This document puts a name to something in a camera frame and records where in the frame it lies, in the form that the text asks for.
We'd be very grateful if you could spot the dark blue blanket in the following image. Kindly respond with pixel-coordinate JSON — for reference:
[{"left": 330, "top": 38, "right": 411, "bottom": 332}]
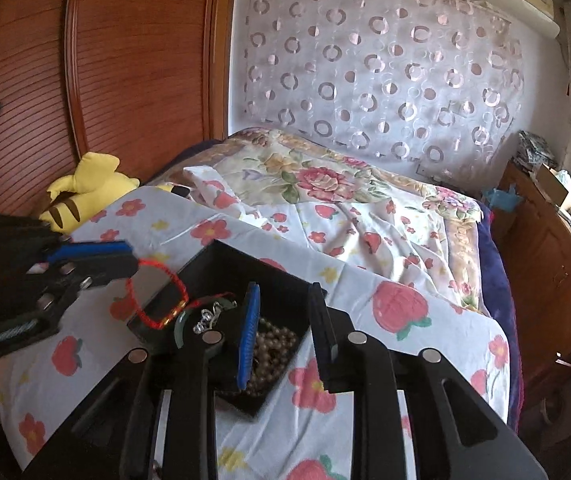
[{"left": 475, "top": 202, "right": 524, "bottom": 433}]

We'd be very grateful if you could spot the black square box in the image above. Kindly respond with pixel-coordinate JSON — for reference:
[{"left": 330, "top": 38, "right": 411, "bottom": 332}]
[{"left": 126, "top": 240, "right": 329, "bottom": 418}]

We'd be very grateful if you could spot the blue bag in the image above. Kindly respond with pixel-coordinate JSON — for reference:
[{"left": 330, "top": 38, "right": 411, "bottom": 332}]
[{"left": 483, "top": 185, "right": 524, "bottom": 212}]

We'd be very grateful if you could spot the cardboard box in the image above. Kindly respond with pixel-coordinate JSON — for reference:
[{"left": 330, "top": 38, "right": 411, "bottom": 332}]
[{"left": 533, "top": 164, "right": 571, "bottom": 211}]

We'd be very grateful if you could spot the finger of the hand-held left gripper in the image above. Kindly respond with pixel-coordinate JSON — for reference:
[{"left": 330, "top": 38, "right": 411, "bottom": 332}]
[
  {"left": 40, "top": 240, "right": 134, "bottom": 268},
  {"left": 35, "top": 254, "right": 139, "bottom": 313}
]

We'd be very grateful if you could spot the crumpled strawberry print cloth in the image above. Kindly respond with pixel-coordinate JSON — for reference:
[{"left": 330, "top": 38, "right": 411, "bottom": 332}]
[{"left": 184, "top": 165, "right": 486, "bottom": 318}]

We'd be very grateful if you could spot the pale green jade bangle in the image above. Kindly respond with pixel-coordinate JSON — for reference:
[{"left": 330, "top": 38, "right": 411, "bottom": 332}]
[{"left": 174, "top": 299, "right": 239, "bottom": 352}]

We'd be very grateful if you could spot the circle pattern sheer curtain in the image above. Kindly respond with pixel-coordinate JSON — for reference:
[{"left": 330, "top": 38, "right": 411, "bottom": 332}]
[{"left": 238, "top": 0, "right": 526, "bottom": 188}]

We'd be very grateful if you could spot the brown wooden wardrobe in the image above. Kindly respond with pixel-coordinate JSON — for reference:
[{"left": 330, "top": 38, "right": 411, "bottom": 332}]
[{"left": 0, "top": 0, "right": 239, "bottom": 222}]

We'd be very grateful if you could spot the floral quilt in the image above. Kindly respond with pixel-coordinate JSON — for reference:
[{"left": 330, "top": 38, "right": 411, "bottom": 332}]
[{"left": 148, "top": 127, "right": 484, "bottom": 311}]

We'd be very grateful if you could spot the strawberry print bed sheet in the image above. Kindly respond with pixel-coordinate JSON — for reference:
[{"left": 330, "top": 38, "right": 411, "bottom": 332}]
[{"left": 0, "top": 185, "right": 511, "bottom": 480}]

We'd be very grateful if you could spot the red string bracelet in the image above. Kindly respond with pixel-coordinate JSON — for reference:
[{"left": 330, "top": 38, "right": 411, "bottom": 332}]
[{"left": 126, "top": 257, "right": 237, "bottom": 332}]

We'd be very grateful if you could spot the silver chain ornament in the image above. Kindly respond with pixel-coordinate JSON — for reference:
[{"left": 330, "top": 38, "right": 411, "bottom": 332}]
[{"left": 192, "top": 302, "right": 227, "bottom": 336}]

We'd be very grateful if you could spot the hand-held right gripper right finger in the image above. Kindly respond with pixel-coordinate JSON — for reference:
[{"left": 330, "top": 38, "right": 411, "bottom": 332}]
[{"left": 308, "top": 282, "right": 561, "bottom": 480}]

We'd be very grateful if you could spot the pile of printed packets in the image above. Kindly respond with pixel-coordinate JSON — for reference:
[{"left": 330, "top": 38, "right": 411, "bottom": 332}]
[{"left": 515, "top": 131, "right": 561, "bottom": 171}]

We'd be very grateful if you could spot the long wooden cabinet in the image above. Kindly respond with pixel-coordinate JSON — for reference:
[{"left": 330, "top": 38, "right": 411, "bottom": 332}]
[{"left": 490, "top": 160, "right": 571, "bottom": 431}]

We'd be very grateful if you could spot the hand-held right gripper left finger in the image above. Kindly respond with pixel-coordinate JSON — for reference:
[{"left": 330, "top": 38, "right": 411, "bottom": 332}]
[{"left": 20, "top": 281, "right": 262, "bottom": 480}]

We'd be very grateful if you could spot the yellow plush toy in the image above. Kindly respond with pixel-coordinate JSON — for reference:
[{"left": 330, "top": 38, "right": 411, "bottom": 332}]
[{"left": 39, "top": 152, "right": 191, "bottom": 234}]

